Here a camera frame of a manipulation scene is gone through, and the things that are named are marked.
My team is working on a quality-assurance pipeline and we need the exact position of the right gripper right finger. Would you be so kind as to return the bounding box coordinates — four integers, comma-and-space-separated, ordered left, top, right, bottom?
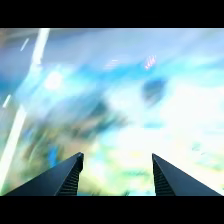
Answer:
151, 153, 222, 197

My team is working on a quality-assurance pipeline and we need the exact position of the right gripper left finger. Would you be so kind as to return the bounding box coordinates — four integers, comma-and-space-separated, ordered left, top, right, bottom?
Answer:
3, 152, 85, 197

